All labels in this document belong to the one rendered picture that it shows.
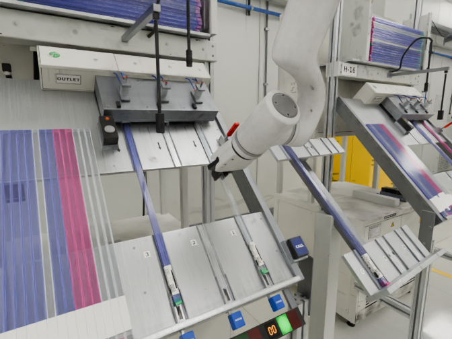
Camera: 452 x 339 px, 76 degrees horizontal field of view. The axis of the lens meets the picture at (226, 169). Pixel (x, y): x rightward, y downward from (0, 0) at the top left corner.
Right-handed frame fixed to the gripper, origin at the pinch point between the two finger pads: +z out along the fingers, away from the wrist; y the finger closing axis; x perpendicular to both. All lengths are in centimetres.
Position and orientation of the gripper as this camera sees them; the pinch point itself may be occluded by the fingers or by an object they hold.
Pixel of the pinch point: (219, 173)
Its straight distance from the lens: 82.5
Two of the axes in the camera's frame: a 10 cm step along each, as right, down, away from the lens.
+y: -8.5, 1.0, -5.2
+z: -4.3, 4.4, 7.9
